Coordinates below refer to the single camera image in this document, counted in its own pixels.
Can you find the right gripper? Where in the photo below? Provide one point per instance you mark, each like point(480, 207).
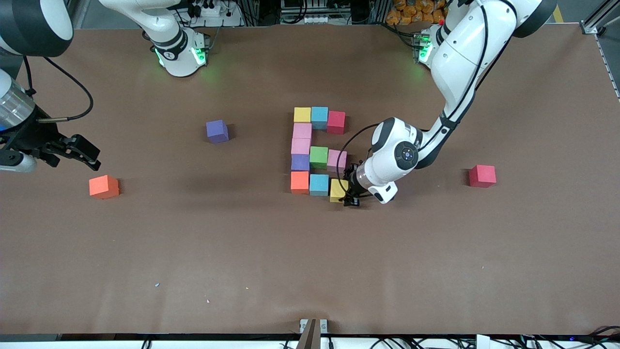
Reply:
point(34, 138)

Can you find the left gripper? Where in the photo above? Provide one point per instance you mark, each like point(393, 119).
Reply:
point(349, 184)

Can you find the yellow foam cube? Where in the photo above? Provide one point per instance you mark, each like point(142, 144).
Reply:
point(338, 190)
point(302, 115)

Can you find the pink foam cube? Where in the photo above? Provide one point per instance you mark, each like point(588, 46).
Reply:
point(302, 131)
point(336, 160)
point(301, 146)

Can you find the blue foam cube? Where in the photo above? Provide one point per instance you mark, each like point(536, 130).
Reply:
point(319, 118)
point(319, 185)

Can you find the green foam cube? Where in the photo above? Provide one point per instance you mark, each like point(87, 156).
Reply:
point(318, 157)

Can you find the orange foam cube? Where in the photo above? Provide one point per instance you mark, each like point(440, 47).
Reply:
point(103, 186)
point(300, 182)

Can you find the purple foam cube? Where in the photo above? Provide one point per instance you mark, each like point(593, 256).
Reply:
point(217, 131)
point(300, 162)

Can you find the red foam cube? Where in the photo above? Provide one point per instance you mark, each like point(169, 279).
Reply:
point(482, 176)
point(336, 122)

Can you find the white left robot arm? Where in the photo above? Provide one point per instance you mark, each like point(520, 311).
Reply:
point(465, 48)

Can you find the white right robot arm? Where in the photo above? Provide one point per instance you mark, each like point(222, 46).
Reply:
point(29, 19)

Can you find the bag of orange fruit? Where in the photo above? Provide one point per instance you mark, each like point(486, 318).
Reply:
point(411, 12)

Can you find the white power strip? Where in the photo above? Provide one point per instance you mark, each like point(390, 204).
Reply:
point(209, 9)

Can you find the grey metal mount bracket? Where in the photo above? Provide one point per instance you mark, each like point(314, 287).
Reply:
point(310, 334)

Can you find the aluminium table edge rail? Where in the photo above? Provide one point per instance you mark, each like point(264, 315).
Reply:
point(611, 72)

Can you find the aluminium frame post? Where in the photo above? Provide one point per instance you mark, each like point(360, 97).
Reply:
point(593, 24)

